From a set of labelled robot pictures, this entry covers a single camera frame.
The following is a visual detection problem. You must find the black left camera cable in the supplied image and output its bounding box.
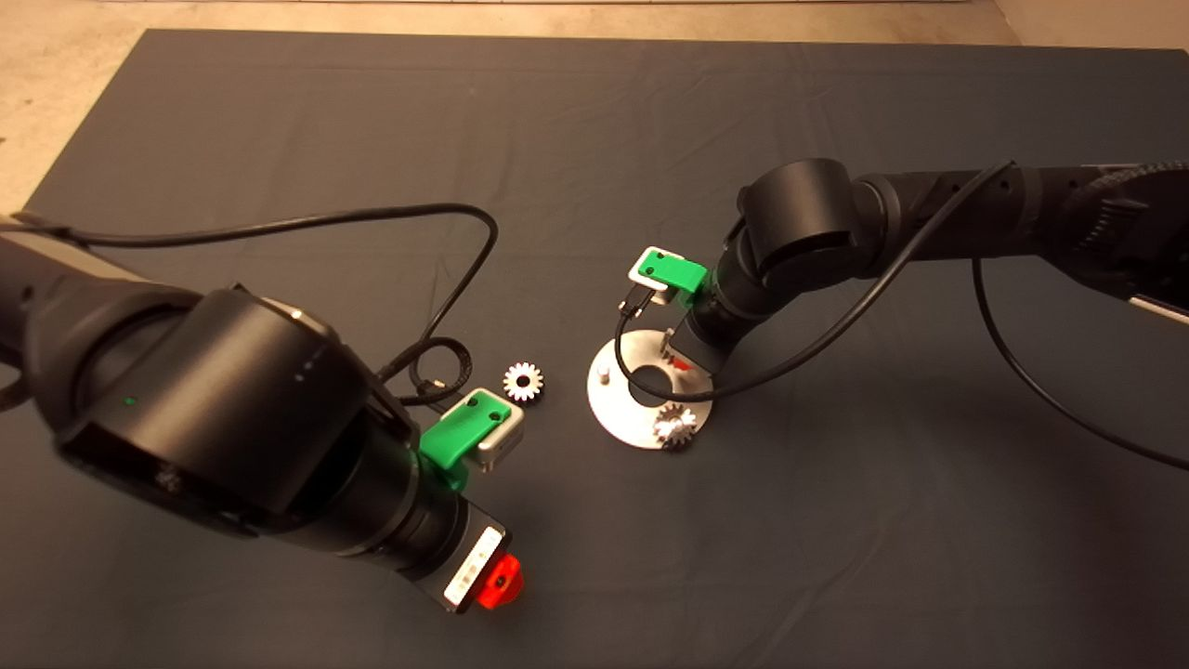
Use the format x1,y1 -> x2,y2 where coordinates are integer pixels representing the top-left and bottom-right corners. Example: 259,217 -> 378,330
14,204 -> 500,400

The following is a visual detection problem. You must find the bright steel planetary gear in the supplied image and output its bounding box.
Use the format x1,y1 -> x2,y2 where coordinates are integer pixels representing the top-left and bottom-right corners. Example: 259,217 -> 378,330
503,362 -> 544,402

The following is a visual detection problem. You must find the green right camera mount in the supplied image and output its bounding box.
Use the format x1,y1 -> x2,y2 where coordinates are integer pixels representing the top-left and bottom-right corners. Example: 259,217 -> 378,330
641,249 -> 710,308

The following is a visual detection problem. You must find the thin black braided cable loop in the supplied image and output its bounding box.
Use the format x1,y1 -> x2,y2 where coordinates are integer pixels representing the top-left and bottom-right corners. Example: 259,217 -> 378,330
379,337 -> 475,408

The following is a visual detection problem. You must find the dark grey table cloth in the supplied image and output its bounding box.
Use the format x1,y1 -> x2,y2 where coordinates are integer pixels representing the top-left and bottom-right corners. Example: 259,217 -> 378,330
0,28 -> 1189,669

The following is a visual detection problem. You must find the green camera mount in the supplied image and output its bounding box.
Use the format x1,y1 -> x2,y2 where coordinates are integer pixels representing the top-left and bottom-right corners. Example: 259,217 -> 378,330
641,249 -> 710,308
420,390 -> 512,492

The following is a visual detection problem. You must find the green left camera mount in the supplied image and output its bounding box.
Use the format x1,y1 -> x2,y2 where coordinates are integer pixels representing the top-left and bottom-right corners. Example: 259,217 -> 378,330
420,390 -> 512,492

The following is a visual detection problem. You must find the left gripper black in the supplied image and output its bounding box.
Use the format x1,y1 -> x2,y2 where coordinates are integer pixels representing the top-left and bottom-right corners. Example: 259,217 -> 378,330
404,495 -> 525,614

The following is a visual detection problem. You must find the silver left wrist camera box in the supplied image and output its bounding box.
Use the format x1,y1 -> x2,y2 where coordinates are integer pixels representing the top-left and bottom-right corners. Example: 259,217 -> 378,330
474,395 -> 526,472

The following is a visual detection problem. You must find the black camera cable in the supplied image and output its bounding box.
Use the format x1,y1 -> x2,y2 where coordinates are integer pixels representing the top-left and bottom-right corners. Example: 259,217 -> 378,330
14,204 -> 500,400
615,160 -> 1189,470

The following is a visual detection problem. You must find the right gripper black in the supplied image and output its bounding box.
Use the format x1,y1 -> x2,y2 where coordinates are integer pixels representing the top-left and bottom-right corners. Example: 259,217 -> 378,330
669,311 -> 741,377

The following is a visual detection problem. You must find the round metal carrier plate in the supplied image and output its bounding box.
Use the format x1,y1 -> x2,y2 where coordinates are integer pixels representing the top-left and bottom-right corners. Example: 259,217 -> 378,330
587,334 -> 714,450

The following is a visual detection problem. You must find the black right camera cable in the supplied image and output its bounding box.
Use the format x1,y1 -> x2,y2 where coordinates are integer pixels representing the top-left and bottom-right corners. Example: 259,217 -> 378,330
615,160 -> 1189,470

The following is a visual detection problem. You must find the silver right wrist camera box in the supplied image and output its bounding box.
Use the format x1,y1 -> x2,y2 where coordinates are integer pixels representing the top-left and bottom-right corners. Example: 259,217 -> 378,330
629,246 -> 674,306

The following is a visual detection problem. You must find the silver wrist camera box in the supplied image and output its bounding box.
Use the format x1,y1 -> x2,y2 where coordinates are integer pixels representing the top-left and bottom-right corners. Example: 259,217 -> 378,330
629,246 -> 674,306
474,395 -> 526,472

